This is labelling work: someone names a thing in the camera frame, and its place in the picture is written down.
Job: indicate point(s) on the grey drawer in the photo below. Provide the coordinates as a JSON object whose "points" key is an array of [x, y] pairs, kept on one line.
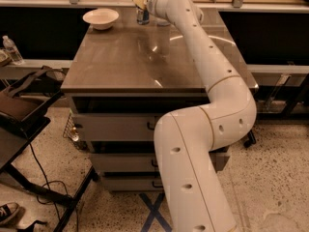
{"points": [[116, 126], [132, 183], [146, 162]]}

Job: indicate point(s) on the grey drawer cabinet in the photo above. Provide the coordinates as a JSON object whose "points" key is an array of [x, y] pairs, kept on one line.
{"points": [[141, 69]]}

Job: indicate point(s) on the sneaker shoe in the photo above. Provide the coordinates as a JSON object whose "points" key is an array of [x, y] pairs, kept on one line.
{"points": [[7, 212]]}

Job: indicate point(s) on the redbull can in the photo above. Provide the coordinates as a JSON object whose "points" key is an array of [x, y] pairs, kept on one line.
{"points": [[142, 16]]}

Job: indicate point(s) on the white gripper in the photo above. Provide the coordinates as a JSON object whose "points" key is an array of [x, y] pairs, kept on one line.
{"points": [[149, 4]]}

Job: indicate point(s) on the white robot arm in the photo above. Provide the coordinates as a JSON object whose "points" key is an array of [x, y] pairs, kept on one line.
{"points": [[195, 198]]}

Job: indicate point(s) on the wire basket on floor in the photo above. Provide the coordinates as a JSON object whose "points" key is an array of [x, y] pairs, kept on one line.
{"points": [[70, 133]]}

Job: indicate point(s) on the top grey drawer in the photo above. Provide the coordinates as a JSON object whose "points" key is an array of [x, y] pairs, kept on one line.
{"points": [[116, 126]]}

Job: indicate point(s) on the black caster wheel leg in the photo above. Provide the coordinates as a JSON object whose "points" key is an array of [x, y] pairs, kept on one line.
{"points": [[250, 140]]}

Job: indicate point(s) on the middle grey drawer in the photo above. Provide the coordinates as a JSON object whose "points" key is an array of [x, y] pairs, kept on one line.
{"points": [[146, 162]]}

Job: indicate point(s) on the white paper bowl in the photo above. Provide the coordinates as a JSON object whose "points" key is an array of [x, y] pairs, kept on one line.
{"points": [[101, 19]]}

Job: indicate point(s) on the black chair with brown bag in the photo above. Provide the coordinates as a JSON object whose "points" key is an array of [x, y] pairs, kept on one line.
{"points": [[25, 102]]}

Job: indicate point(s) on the small water bottle on ledge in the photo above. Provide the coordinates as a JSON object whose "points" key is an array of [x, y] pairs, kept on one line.
{"points": [[12, 50]]}

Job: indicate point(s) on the bottom grey drawer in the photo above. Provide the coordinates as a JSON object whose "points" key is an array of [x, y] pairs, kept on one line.
{"points": [[132, 183]]}

